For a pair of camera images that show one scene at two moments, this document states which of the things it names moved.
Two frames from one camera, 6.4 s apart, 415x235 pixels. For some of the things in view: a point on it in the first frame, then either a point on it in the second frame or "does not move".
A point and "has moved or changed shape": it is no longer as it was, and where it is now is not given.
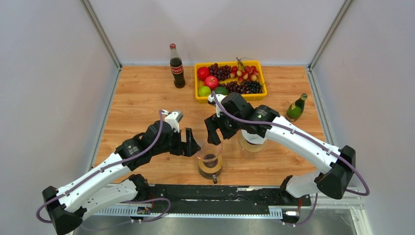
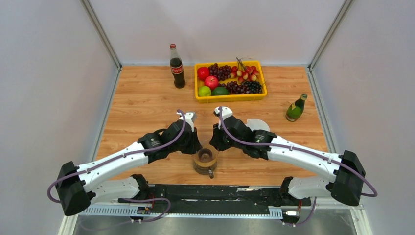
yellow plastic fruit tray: [257, 64] does not move
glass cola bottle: [176, 66] does not move
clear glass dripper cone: [208, 152] has moved or changed shape
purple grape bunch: [221, 73] does not move
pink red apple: [211, 82] does not move
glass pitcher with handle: [214, 176] -> [202, 170]
